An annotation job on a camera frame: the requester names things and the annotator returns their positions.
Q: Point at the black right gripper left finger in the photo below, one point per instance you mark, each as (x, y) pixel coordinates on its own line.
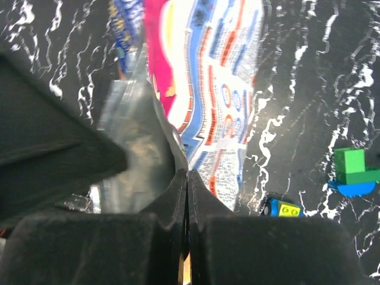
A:
(74, 248)

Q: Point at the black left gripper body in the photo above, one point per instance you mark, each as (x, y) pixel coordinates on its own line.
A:
(47, 153)

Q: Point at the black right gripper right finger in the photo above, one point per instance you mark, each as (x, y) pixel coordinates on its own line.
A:
(230, 249)

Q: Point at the pink pet food bag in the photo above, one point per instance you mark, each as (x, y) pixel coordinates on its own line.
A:
(188, 103)

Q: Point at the blue orange toy car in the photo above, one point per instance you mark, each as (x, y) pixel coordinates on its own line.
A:
(277, 206)

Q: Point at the green blue toy blocks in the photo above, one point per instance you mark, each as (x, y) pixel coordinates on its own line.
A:
(352, 176)

